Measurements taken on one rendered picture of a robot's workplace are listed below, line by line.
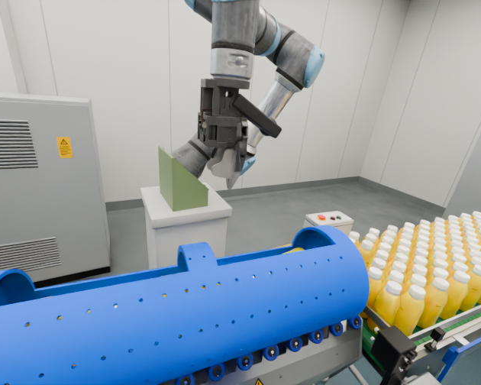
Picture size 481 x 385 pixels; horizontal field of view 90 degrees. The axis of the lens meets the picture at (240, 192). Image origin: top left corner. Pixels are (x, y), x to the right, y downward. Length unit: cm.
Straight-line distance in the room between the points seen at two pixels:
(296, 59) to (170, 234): 75
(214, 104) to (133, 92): 283
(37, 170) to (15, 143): 20
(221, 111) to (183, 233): 62
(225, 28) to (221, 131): 16
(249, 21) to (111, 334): 57
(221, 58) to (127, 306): 47
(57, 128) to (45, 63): 135
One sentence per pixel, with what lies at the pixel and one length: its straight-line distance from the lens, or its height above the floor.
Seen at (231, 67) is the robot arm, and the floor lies 162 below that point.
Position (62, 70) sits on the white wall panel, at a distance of 327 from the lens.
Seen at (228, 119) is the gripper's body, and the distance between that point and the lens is 44.
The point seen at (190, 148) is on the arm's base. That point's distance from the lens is 98.
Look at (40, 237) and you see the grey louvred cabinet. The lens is 233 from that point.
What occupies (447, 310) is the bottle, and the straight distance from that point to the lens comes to 120.
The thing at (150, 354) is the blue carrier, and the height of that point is 114.
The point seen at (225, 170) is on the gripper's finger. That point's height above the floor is 144.
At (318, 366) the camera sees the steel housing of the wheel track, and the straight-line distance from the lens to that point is 90.
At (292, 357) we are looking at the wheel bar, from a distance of 82.
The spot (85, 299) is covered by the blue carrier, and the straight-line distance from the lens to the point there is 54.
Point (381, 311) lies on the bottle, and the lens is 95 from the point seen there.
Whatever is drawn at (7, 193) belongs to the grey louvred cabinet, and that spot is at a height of 84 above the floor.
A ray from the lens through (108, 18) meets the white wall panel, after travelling 330.
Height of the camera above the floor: 158
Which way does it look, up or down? 22 degrees down
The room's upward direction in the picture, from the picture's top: 6 degrees clockwise
